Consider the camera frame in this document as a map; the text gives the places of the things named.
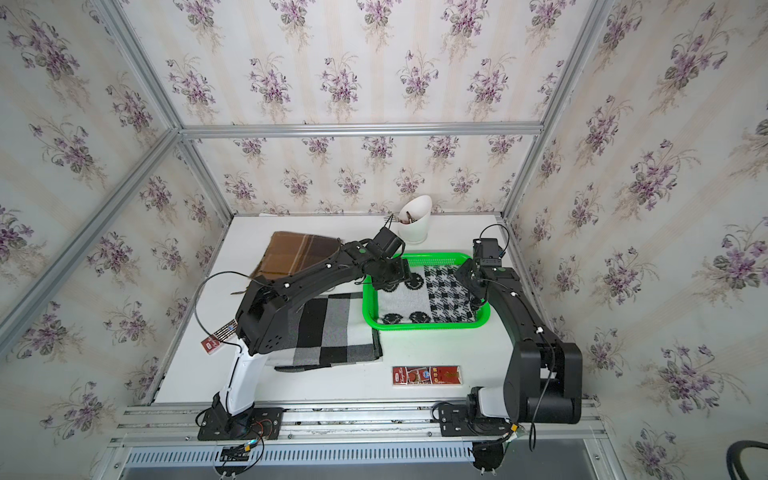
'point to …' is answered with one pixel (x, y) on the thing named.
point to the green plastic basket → (370, 296)
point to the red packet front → (418, 375)
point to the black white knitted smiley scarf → (434, 295)
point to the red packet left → (210, 345)
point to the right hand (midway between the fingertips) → (466, 275)
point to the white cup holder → (419, 210)
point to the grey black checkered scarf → (326, 330)
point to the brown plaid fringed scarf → (289, 253)
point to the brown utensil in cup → (410, 217)
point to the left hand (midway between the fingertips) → (409, 281)
